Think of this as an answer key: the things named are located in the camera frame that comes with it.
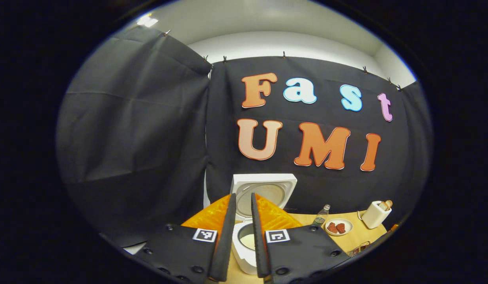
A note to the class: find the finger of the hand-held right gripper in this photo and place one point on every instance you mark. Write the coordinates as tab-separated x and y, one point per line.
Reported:
393	227

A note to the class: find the white toaster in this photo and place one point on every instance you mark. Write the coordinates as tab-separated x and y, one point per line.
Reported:
374	217

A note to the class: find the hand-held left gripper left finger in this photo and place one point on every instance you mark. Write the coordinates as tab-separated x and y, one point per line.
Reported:
224	252

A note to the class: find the toasted bread slice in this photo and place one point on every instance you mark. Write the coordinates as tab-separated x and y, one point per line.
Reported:
383	206
389	203

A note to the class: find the white ceiling light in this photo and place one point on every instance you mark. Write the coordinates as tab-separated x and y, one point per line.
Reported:
147	20

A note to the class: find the clear glass container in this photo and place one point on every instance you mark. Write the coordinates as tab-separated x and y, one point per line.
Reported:
358	248

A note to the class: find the row of black cloth clips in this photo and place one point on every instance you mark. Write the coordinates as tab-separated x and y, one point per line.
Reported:
284	54

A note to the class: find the red meat piece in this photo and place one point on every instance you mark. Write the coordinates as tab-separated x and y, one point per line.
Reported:
332	228
341	228

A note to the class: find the clear plastic water bottle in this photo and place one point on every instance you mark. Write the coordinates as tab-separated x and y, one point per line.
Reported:
319	219

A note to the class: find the plain black side cloth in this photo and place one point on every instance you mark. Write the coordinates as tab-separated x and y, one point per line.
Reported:
419	138
129	138

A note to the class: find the white round plate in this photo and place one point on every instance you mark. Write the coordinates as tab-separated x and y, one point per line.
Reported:
348	225

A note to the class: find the black backdrop cloth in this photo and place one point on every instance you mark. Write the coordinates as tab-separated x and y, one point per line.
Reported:
326	189

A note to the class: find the white rice cooker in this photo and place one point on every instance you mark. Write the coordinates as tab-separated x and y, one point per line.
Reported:
285	182

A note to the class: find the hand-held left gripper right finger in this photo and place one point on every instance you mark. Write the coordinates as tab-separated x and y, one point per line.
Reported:
258	252

